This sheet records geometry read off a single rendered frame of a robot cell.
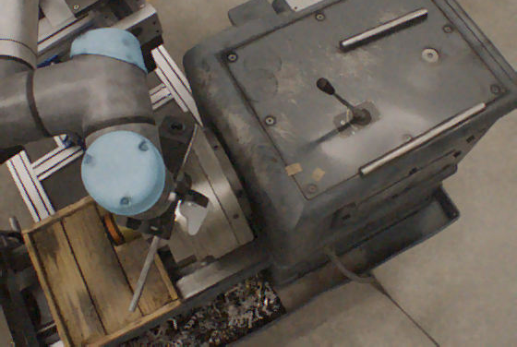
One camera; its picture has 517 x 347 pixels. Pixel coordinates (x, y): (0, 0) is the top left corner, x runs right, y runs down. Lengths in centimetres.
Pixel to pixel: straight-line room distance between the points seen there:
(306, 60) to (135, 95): 56
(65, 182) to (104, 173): 173
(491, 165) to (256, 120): 166
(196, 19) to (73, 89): 219
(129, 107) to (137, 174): 8
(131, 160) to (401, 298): 181
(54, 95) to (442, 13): 84
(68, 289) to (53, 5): 76
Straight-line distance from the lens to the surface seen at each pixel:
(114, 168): 47
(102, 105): 51
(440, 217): 171
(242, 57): 103
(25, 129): 55
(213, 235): 99
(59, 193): 219
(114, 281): 130
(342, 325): 213
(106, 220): 109
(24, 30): 63
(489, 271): 232
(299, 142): 94
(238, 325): 155
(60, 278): 135
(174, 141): 68
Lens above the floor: 211
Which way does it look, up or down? 68 degrees down
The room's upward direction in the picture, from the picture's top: 6 degrees counter-clockwise
